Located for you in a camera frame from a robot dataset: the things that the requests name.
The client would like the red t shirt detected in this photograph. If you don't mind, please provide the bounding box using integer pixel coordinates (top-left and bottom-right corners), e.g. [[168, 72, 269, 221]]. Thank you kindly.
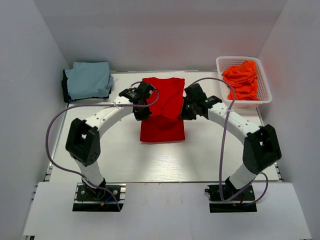
[[140, 77, 186, 144]]

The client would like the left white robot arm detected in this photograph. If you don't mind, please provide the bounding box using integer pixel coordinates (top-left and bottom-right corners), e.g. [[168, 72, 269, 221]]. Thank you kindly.
[[65, 96, 150, 200]]

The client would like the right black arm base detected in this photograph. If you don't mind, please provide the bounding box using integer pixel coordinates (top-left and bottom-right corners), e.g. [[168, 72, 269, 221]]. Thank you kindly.
[[206, 183, 258, 214]]

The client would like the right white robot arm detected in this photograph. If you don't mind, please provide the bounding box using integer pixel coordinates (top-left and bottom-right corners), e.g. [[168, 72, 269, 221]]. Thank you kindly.
[[180, 83, 282, 200]]

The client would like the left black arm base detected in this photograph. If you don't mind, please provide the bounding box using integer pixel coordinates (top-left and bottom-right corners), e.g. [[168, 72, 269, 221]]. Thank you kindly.
[[72, 183, 126, 212]]

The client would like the orange t shirt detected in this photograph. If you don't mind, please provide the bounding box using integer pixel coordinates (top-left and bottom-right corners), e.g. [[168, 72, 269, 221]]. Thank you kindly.
[[222, 60, 260, 101]]

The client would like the white plastic basket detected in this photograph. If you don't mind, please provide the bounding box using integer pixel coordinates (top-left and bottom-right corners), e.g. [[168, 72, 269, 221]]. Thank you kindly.
[[216, 56, 272, 108]]

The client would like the folded light blue t shirt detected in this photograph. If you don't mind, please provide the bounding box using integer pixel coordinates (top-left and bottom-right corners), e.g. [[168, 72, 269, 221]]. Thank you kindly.
[[64, 61, 114, 102]]

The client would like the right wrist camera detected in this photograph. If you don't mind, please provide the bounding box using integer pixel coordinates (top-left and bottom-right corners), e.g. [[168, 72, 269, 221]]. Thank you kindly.
[[204, 95, 223, 106]]

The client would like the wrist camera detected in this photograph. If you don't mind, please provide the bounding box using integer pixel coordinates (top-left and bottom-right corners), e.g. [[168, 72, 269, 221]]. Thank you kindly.
[[119, 81, 155, 105], [204, 95, 223, 106]]

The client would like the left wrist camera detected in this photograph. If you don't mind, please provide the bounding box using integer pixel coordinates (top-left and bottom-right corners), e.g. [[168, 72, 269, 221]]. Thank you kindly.
[[119, 81, 155, 105]]

